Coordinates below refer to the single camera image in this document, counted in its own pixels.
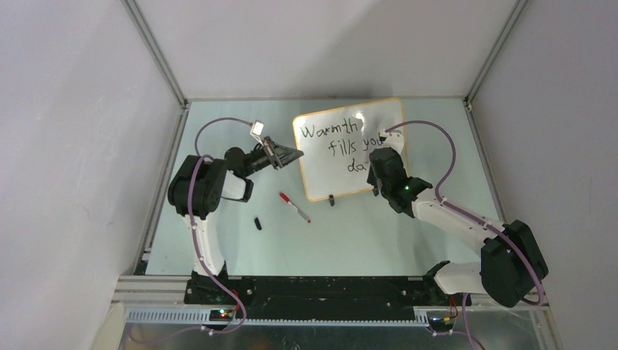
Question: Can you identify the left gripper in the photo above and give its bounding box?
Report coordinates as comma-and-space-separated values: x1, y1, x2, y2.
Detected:
243, 136, 303, 177

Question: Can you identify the red capped marker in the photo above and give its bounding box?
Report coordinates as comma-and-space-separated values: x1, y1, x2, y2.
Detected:
279, 192, 311, 224

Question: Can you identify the yellow framed whiteboard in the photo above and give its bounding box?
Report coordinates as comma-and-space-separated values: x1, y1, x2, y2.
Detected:
292, 98, 405, 201

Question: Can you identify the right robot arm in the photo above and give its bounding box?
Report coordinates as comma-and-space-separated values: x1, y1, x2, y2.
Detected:
367, 148, 549, 308

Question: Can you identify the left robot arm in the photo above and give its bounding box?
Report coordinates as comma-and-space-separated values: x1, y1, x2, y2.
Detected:
167, 136, 304, 304

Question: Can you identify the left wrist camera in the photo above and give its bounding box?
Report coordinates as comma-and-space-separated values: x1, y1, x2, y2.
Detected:
250, 120, 264, 144

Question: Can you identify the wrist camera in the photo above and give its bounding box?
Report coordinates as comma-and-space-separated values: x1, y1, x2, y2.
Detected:
378, 130, 405, 155
250, 120, 264, 144

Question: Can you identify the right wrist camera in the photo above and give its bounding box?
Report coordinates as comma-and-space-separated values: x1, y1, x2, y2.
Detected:
378, 130, 405, 155

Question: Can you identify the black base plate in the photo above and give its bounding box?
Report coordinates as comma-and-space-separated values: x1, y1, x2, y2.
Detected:
184, 273, 463, 322

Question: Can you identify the aluminium frame rail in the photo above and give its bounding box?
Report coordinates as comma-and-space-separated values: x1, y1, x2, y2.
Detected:
120, 0, 189, 109

